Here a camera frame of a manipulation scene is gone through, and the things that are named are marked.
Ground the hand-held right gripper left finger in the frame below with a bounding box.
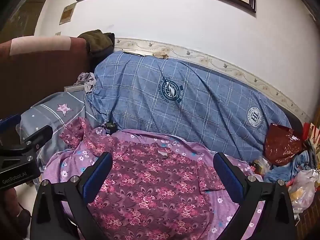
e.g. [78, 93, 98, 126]
[30, 152, 114, 240]

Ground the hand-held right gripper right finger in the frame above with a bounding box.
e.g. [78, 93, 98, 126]
[213, 152, 298, 240]

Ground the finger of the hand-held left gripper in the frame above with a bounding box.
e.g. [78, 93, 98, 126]
[0, 113, 22, 132]
[19, 124, 53, 151]

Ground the maroon floral shirt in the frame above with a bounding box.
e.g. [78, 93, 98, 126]
[60, 117, 225, 240]

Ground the person's left forearm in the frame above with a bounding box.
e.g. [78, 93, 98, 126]
[0, 187, 32, 239]

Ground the grey star-print pillow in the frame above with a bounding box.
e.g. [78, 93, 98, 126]
[16, 90, 88, 185]

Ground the light blue cloth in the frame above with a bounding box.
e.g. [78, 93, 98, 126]
[264, 151, 310, 183]

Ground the purple floral bedsheet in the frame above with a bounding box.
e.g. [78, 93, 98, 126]
[41, 127, 266, 240]

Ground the red plastic bag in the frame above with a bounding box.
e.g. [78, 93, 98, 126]
[264, 123, 304, 166]

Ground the dark red headboard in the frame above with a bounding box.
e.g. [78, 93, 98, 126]
[0, 35, 92, 120]

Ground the crumpled light grey cloth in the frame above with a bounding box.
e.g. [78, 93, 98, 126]
[74, 72, 97, 92]

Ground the white plastic bag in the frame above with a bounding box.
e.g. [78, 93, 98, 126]
[287, 169, 319, 220]

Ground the blue plaid quilt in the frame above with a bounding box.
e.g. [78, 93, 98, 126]
[84, 51, 293, 162]

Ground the red paper bag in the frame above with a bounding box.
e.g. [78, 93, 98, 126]
[302, 122, 320, 145]

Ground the dark green garment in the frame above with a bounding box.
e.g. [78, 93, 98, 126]
[78, 29, 115, 58]

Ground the beige crumpled cloth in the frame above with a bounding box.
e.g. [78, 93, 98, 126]
[153, 47, 172, 59]

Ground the small framed wall certificate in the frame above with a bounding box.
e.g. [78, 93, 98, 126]
[59, 1, 78, 25]

